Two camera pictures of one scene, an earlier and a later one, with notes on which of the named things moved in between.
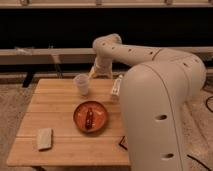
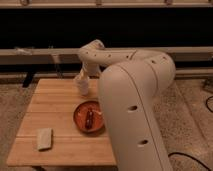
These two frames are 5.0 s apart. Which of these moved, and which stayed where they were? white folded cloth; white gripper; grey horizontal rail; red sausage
Moved: white gripper
Stayed: red sausage; white folded cloth; grey horizontal rail
